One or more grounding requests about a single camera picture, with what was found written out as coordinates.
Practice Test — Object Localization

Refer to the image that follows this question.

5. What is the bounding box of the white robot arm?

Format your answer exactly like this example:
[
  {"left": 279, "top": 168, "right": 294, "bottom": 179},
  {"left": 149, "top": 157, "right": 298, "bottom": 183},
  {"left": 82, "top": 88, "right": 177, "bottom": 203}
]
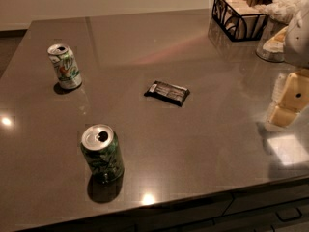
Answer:
[{"left": 267, "top": 0, "right": 309, "bottom": 128}]

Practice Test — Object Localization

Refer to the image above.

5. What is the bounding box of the dark drawer handle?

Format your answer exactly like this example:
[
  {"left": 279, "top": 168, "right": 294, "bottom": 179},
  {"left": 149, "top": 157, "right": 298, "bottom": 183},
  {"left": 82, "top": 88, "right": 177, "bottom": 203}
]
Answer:
[{"left": 276, "top": 208, "right": 303, "bottom": 222}]

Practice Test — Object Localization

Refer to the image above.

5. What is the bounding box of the black wire basket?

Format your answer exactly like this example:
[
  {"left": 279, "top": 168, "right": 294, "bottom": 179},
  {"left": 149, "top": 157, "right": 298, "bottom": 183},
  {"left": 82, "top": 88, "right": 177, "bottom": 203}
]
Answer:
[{"left": 211, "top": 0, "right": 267, "bottom": 42}]

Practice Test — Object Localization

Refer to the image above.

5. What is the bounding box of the white 7up soda can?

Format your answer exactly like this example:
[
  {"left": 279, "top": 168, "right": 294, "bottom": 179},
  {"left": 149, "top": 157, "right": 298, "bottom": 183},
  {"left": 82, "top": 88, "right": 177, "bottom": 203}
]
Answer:
[{"left": 47, "top": 43, "right": 82, "bottom": 90}]

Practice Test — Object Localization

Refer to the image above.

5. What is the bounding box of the clear glass jar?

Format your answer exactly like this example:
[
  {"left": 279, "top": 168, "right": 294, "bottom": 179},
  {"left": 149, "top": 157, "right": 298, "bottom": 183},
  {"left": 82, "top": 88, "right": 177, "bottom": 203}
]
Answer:
[{"left": 256, "top": 17, "right": 287, "bottom": 63}]

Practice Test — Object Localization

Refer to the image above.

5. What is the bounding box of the black rxbar chocolate bar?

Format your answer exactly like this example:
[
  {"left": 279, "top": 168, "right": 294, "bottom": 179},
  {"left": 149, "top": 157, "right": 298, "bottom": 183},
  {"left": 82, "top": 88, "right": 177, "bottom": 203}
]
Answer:
[{"left": 144, "top": 80, "right": 190, "bottom": 107}]

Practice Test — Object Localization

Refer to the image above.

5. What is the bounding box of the dark green soda can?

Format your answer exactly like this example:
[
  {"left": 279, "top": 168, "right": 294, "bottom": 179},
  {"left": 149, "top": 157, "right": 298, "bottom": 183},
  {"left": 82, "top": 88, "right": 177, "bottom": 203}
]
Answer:
[{"left": 80, "top": 124, "right": 125, "bottom": 184}]

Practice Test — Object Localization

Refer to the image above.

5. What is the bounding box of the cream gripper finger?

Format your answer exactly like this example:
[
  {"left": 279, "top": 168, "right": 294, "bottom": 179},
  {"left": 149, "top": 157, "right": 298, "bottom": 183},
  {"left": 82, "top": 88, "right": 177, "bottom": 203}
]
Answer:
[{"left": 267, "top": 69, "right": 309, "bottom": 128}]

